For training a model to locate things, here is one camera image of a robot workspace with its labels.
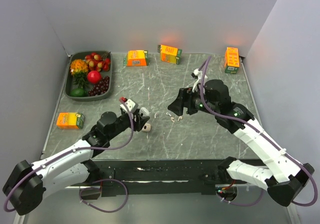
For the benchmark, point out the white earbud charging case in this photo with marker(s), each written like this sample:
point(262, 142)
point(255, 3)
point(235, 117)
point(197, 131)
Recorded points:
point(144, 112)

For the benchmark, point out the orange juice box back left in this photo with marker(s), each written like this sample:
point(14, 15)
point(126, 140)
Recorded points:
point(136, 58)

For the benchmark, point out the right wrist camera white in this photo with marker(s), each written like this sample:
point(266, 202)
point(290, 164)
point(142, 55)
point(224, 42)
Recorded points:
point(198, 76)

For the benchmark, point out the dark purple grape bunch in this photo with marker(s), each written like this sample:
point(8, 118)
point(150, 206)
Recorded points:
point(101, 87)

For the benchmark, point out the red toy apple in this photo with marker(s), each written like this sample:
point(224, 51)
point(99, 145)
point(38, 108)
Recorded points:
point(94, 77)

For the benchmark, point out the orange juice box back middle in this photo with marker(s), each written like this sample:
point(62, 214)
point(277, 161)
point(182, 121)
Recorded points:
point(169, 54)

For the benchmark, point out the pink earbud charging case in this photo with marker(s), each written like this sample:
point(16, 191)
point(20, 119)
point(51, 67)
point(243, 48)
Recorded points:
point(146, 128)

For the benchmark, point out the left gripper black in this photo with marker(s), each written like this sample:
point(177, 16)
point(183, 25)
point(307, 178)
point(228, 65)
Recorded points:
point(138, 125)

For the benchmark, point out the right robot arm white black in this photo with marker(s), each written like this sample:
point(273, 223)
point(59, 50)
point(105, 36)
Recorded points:
point(283, 177)

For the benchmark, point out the orange juice box front left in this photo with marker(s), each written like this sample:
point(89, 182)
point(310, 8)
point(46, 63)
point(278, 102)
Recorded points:
point(70, 120)

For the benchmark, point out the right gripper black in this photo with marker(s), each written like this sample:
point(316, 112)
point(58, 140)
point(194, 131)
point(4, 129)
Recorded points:
point(184, 98)

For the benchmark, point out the dark grey fruit tray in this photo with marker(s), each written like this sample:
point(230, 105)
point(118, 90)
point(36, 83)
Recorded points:
point(69, 84)

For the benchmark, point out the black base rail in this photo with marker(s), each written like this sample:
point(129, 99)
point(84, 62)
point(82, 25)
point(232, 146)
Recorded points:
point(157, 176)

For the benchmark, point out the green toy avocado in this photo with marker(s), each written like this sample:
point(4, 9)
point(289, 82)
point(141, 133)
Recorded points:
point(78, 92)

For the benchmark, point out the orange juice box back right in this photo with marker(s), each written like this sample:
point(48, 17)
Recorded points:
point(231, 63)

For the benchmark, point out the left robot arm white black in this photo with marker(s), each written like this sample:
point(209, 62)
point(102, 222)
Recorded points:
point(30, 183)

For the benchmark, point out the orange toy pineapple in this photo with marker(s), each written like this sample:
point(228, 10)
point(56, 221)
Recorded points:
point(79, 71)

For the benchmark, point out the orange juice box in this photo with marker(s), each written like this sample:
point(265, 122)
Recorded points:
point(70, 120)
point(169, 54)
point(231, 63)
point(136, 58)

